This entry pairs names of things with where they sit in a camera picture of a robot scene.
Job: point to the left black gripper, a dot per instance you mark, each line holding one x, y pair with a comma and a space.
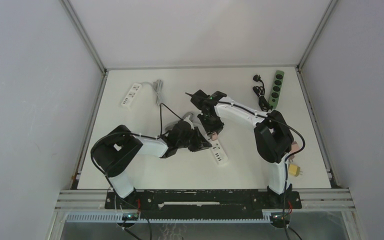
200, 144

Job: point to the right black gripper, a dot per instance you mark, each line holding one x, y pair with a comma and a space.
218, 127

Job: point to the pink plug adapter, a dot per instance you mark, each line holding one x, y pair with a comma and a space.
295, 147
214, 136

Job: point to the white power strip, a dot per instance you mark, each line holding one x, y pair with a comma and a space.
218, 152
129, 98

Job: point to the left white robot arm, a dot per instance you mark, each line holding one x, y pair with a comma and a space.
113, 153

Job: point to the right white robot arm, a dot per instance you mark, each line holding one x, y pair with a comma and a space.
273, 137

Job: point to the yellow plug adapter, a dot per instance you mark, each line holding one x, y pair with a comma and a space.
294, 170

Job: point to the green power strip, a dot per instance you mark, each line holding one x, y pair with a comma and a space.
276, 89

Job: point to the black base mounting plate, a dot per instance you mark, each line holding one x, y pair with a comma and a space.
204, 203

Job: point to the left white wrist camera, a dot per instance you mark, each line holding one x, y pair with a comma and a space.
188, 118

